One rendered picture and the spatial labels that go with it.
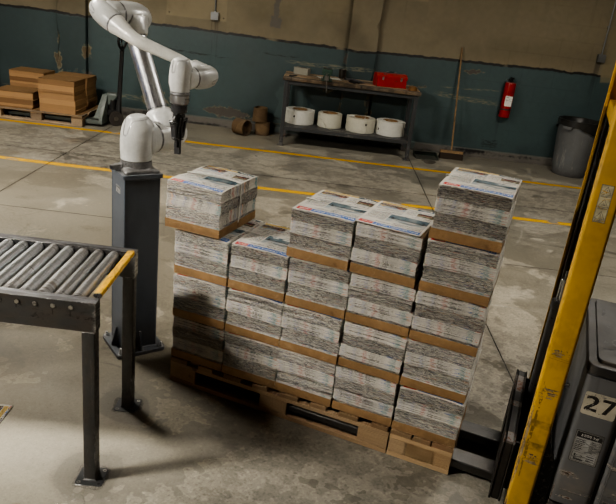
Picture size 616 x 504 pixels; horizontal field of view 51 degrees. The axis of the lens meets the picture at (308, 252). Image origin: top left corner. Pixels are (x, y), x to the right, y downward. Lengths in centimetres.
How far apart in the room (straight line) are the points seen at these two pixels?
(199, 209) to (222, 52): 669
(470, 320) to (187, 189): 136
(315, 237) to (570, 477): 139
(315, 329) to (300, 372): 25
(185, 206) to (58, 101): 621
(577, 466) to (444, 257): 94
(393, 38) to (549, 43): 212
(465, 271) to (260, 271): 92
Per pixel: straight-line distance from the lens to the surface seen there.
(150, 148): 334
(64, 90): 909
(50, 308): 254
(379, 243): 272
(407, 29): 950
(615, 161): 234
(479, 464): 313
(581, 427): 274
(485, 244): 262
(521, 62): 982
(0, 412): 334
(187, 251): 312
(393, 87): 895
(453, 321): 276
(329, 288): 286
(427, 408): 298
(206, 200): 298
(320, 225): 278
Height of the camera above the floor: 191
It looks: 21 degrees down
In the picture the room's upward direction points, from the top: 7 degrees clockwise
